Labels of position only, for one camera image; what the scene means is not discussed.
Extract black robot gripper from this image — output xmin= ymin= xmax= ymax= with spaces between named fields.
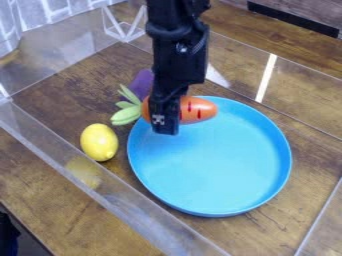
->
xmin=146 ymin=0 xmax=212 ymax=135

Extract purple toy eggplant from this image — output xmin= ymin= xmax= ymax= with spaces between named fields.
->
xmin=129 ymin=69 xmax=154 ymax=100

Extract orange toy carrot green leaves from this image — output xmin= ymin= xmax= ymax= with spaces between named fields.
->
xmin=110 ymin=84 xmax=218 ymax=126

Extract yellow toy lemon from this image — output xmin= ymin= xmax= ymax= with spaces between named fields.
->
xmin=81 ymin=123 xmax=119 ymax=162

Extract blue round plate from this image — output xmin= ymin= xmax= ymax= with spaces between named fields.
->
xmin=127 ymin=96 xmax=293 ymax=217

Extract clear acrylic back barrier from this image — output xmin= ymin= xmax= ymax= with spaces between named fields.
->
xmin=101 ymin=4 xmax=342 ymax=141

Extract clear acrylic barrier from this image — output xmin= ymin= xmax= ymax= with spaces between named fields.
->
xmin=101 ymin=4 xmax=342 ymax=141
xmin=0 ymin=99 xmax=230 ymax=256

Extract clear acrylic front barrier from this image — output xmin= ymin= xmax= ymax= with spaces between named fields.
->
xmin=0 ymin=99 xmax=230 ymax=256

